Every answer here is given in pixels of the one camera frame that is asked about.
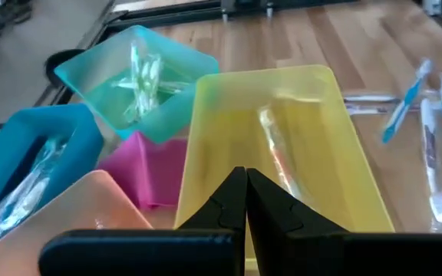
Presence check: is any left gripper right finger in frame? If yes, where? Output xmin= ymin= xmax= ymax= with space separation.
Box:
xmin=246 ymin=167 xmax=442 ymax=276

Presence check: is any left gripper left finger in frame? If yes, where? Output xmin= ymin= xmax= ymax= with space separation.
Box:
xmin=38 ymin=166 xmax=249 ymax=276

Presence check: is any green toothbrush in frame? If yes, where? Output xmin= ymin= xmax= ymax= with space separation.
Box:
xmin=139 ymin=52 xmax=163 ymax=120
xmin=109 ymin=77 xmax=192 ymax=96
xmin=122 ymin=94 xmax=150 ymax=127
xmin=127 ymin=40 xmax=144 ymax=116

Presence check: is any small pink plastic bin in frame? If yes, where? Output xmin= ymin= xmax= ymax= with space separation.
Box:
xmin=97 ymin=131 xmax=190 ymax=211

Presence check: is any orange translucent plastic bin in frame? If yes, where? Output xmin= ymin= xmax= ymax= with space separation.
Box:
xmin=0 ymin=169 xmax=153 ymax=276

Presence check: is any purple toothbrush in clear wrapper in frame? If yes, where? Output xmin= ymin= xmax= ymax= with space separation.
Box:
xmin=419 ymin=97 xmax=442 ymax=228

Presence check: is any yellow translucent plastic bin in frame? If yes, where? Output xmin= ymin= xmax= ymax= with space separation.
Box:
xmin=173 ymin=64 xmax=395 ymax=276

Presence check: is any blue plastic bin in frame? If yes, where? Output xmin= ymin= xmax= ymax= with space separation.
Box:
xmin=0 ymin=103 xmax=105 ymax=246

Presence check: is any teal translucent plastic bin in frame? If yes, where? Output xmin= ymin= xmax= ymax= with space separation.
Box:
xmin=54 ymin=25 xmax=220 ymax=145

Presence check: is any black curved table handle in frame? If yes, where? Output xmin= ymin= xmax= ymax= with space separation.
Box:
xmin=43 ymin=48 xmax=87 ymax=88

